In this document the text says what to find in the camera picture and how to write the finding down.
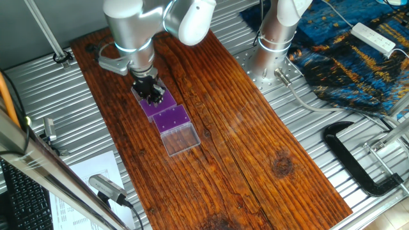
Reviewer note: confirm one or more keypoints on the black C-clamp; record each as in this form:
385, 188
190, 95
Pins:
346, 161

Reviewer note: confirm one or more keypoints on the aluminium frame bar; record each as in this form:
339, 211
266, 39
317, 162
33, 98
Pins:
48, 171

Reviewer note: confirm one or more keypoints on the brown wooden board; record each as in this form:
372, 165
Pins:
223, 143

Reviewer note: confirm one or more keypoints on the white power strip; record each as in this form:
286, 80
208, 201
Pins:
372, 37

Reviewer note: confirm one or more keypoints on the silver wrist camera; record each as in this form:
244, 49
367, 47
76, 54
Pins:
113, 65

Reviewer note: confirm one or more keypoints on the thin metal rod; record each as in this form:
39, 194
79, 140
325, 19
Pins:
383, 165

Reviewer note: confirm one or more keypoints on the black keyboard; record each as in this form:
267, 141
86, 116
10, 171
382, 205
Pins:
25, 204

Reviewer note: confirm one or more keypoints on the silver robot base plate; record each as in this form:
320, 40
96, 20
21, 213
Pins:
265, 85

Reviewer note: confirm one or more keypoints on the thin aluminium post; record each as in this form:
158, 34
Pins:
45, 28

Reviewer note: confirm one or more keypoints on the blue starry patterned cloth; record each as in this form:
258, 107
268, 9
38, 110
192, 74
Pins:
351, 73

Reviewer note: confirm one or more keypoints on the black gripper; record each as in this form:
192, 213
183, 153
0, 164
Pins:
145, 87

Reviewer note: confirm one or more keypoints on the silver depth camera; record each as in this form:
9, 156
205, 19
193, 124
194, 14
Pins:
50, 129
107, 188

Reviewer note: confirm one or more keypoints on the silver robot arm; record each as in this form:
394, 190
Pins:
128, 25

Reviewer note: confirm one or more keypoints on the printed white paper sheet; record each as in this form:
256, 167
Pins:
96, 166

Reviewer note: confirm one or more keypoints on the aluminium profile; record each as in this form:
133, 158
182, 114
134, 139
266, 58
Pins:
393, 132

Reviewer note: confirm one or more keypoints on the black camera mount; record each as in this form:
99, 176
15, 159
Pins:
56, 149

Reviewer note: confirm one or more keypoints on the orange tube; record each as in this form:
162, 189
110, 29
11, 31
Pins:
5, 96

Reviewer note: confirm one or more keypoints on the purple pipette tip box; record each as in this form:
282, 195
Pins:
159, 109
172, 119

